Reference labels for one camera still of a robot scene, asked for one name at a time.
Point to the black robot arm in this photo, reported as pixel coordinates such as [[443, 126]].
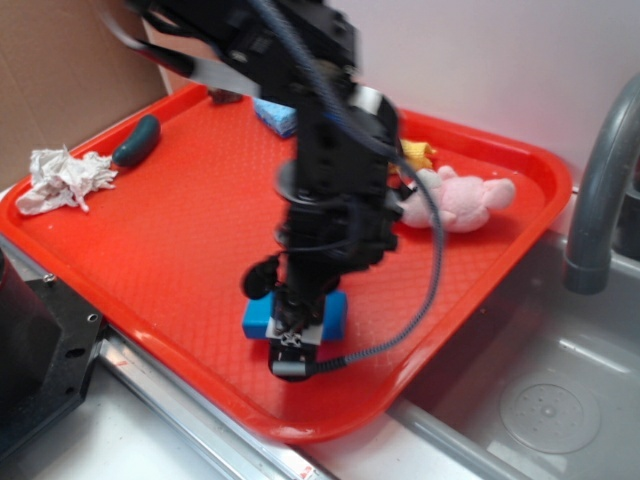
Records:
[[295, 53]]

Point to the brown rock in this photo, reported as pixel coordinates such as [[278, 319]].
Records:
[[224, 97]]

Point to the red plastic tray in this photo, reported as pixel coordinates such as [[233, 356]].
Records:
[[163, 253]]

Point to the crumpled white paper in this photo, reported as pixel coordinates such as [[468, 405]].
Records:
[[58, 179]]

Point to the dark green toy cucumber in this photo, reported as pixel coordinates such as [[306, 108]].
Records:
[[139, 144]]

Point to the grey sink basin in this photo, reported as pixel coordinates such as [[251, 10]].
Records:
[[539, 382]]

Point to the pink plush bunny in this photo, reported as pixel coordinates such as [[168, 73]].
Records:
[[464, 203]]

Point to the blue rectangular block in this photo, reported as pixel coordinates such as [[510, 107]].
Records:
[[257, 321]]

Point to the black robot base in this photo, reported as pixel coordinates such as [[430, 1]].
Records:
[[49, 339]]

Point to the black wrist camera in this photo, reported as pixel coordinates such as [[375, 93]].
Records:
[[292, 363]]

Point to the brown cardboard panel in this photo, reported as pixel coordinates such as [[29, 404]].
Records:
[[65, 77]]

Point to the grey faucet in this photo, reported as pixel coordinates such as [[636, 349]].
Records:
[[606, 212]]

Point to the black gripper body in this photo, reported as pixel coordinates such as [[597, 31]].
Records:
[[320, 243]]

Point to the light blue sponge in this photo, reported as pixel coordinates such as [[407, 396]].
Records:
[[278, 118]]

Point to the yellow cloth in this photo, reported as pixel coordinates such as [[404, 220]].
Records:
[[416, 156]]

